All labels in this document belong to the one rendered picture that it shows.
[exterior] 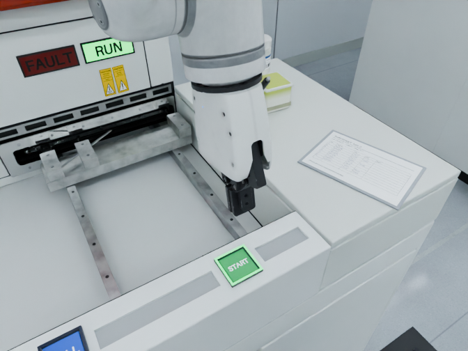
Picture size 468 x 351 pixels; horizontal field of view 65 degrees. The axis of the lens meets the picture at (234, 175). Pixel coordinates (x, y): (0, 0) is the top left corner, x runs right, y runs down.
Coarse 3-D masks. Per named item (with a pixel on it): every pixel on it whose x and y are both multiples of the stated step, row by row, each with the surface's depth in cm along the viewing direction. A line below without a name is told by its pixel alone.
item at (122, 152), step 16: (160, 128) 99; (112, 144) 94; (128, 144) 94; (144, 144) 94; (160, 144) 94; (176, 144) 96; (64, 160) 89; (80, 160) 89; (112, 160) 89; (128, 160) 91; (80, 176) 86
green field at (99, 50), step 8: (104, 40) 83; (112, 40) 84; (88, 48) 82; (96, 48) 83; (104, 48) 84; (112, 48) 85; (120, 48) 86; (128, 48) 87; (88, 56) 83; (96, 56) 84; (104, 56) 85
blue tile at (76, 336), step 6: (72, 336) 48; (78, 336) 48; (60, 342) 48; (66, 342) 48; (72, 342) 48; (78, 342) 48; (48, 348) 47; (54, 348) 47; (60, 348) 47; (66, 348) 47; (72, 348) 47; (78, 348) 47
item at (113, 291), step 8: (72, 192) 85; (72, 200) 83; (80, 200) 83; (80, 208) 81; (80, 216) 79; (88, 224) 78; (88, 232) 76; (88, 240) 74; (96, 240) 74; (96, 248) 73; (96, 256) 71; (104, 256) 72; (96, 264) 70; (104, 264) 70; (104, 272) 69; (104, 280) 68; (112, 280) 68; (112, 288) 66; (112, 296) 65
